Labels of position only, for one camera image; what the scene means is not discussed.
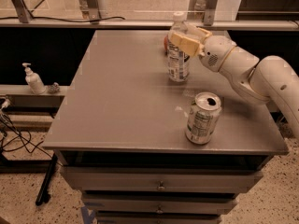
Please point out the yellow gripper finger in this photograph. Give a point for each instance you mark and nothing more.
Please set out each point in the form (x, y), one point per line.
(201, 33)
(189, 45)

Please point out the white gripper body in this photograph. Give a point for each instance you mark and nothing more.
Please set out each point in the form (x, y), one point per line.
(216, 52)

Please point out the clear plastic water bottle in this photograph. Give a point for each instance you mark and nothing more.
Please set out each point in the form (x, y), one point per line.
(177, 60)

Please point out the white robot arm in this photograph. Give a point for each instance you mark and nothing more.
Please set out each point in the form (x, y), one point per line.
(258, 81)

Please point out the white pump dispenser bottle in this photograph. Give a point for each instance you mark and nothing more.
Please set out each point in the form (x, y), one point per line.
(33, 80)

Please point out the red apple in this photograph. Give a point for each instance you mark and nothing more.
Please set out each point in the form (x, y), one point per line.
(165, 43)

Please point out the opened aluminium soda can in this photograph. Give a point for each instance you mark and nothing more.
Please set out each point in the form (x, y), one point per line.
(204, 114)

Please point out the grey drawer cabinet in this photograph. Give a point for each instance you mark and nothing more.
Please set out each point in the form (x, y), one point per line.
(122, 111)

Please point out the small crumpled object on ledge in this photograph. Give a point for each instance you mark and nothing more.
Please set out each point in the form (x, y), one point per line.
(54, 88)

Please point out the top cabinet drawer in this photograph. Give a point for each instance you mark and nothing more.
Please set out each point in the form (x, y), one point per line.
(157, 180)

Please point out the cabinet drawer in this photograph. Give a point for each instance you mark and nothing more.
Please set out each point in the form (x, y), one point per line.
(159, 204)
(157, 180)
(105, 219)

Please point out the black stand leg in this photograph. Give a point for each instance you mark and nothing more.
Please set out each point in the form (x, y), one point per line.
(43, 195)

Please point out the metal railing frame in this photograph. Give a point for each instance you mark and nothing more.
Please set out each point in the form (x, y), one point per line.
(266, 15)

